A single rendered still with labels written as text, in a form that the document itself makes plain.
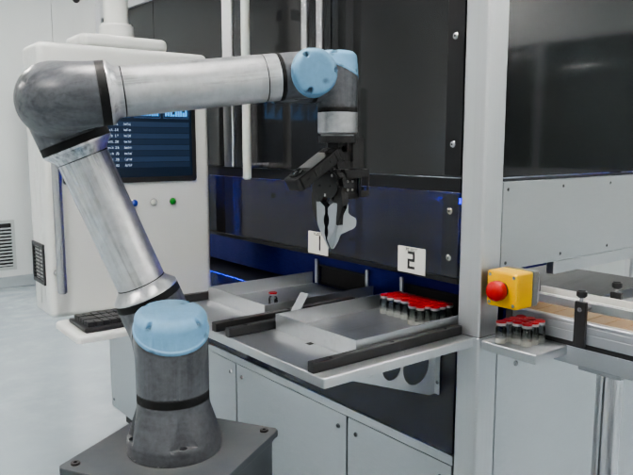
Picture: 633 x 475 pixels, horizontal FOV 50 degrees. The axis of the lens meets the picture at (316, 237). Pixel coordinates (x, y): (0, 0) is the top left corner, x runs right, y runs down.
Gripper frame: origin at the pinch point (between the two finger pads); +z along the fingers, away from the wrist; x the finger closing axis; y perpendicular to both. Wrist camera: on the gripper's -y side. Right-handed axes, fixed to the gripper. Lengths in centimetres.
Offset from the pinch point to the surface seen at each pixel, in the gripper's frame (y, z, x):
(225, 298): 4.1, 19.7, 45.2
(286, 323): 1.5, 19.4, 15.6
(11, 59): 87, -91, 544
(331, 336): 1.6, 19.0, 1.0
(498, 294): 26.6, 10.3, -19.6
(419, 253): 29.9, 5.8, 4.3
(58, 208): -24, -1, 83
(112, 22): -2, -53, 95
